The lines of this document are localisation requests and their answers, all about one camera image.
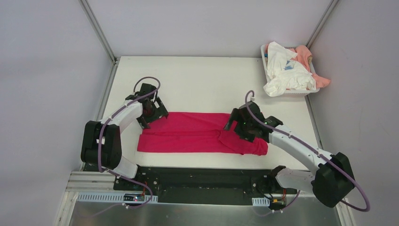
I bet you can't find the magenta t shirt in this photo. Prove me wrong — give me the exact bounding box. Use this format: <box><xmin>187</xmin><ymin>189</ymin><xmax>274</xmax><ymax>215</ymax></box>
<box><xmin>137</xmin><ymin>112</ymin><xmax>268</xmax><ymax>156</ymax></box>

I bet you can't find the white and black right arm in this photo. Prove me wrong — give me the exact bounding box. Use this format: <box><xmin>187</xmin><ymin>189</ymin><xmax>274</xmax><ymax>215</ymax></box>
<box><xmin>224</xmin><ymin>101</ymin><xmax>356</xmax><ymax>208</ymax></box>

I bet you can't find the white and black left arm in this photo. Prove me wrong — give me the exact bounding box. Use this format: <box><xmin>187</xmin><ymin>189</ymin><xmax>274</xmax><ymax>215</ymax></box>
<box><xmin>80</xmin><ymin>83</ymin><xmax>168</xmax><ymax>190</ymax></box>

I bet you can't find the white crumpled t shirt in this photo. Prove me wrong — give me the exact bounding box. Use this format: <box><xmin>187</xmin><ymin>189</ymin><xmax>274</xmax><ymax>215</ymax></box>
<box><xmin>263</xmin><ymin>41</ymin><xmax>317</xmax><ymax>97</ymax></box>

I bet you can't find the white plastic laundry basket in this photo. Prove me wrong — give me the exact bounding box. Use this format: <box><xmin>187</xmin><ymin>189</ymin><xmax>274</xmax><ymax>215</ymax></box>
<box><xmin>260</xmin><ymin>43</ymin><xmax>321</xmax><ymax>96</ymax></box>

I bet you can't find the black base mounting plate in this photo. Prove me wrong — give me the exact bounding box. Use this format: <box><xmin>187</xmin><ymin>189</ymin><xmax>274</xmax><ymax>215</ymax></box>
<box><xmin>82</xmin><ymin>162</ymin><xmax>331</xmax><ymax>207</ymax></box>

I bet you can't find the peach crumpled t shirt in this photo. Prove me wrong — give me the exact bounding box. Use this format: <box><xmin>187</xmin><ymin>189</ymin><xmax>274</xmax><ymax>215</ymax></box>
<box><xmin>289</xmin><ymin>45</ymin><xmax>331</xmax><ymax>89</ymax></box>

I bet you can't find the right white slotted cable duct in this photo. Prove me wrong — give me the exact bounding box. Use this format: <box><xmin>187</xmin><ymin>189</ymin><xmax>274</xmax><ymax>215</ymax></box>
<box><xmin>251</xmin><ymin>197</ymin><xmax>270</xmax><ymax>207</ymax></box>

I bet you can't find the white slotted cable duct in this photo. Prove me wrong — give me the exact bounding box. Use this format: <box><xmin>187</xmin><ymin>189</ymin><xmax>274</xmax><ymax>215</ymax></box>
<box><xmin>251</xmin><ymin>197</ymin><xmax>270</xmax><ymax>207</ymax></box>
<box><xmin>77</xmin><ymin>192</ymin><xmax>158</xmax><ymax>204</ymax></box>

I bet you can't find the left white slotted cable duct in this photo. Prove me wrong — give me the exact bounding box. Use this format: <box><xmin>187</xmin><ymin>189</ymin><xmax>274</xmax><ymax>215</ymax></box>
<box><xmin>77</xmin><ymin>192</ymin><xmax>158</xmax><ymax>204</ymax></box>

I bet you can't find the aluminium front rail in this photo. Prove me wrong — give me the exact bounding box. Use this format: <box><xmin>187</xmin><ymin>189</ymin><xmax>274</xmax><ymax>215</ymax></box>
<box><xmin>65</xmin><ymin>170</ymin><xmax>347</xmax><ymax>198</ymax></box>

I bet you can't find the left aluminium corner post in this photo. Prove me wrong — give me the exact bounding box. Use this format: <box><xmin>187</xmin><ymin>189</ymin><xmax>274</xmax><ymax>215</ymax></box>
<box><xmin>79</xmin><ymin>0</ymin><xmax>117</xmax><ymax>65</ymax></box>

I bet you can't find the aluminium corner post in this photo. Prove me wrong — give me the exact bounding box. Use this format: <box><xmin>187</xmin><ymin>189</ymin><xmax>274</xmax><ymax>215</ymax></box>
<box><xmin>306</xmin><ymin>0</ymin><xmax>340</xmax><ymax>49</ymax></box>
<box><xmin>79</xmin><ymin>0</ymin><xmax>117</xmax><ymax>65</ymax></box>

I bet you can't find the right aluminium corner post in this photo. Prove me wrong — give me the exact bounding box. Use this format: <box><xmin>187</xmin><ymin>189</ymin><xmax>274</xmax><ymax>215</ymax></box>
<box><xmin>306</xmin><ymin>0</ymin><xmax>340</xmax><ymax>49</ymax></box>

